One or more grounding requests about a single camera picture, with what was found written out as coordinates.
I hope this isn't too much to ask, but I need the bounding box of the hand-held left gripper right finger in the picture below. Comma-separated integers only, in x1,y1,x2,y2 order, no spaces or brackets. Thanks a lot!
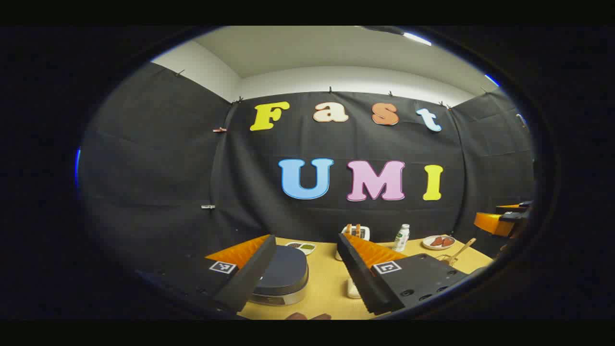
336,233,469,316

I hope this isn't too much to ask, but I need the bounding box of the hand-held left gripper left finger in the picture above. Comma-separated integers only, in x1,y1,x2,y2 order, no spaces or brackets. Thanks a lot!
137,235,278,316

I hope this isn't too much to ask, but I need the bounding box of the wooden spoon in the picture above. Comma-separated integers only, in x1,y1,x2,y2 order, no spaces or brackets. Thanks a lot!
449,238,477,265

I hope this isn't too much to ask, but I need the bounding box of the dark grey rice cooker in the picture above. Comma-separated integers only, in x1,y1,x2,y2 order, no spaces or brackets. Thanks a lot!
247,245,309,307

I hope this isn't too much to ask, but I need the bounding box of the white toaster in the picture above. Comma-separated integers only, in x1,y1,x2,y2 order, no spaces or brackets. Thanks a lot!
335,224,370,262

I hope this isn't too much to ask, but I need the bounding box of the white milk bottle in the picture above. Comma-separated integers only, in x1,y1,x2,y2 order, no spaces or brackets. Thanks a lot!
393,223,410,252

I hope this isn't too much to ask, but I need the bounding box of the white divided grain dish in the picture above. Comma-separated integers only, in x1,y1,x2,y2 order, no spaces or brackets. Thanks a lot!
285,242,317,256

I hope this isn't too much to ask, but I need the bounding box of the white round plate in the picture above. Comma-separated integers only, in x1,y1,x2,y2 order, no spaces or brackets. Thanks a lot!
422,235,456,250

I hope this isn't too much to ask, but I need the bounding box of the ceiling light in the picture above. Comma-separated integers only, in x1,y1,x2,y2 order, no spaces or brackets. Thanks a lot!
403,32,432,47

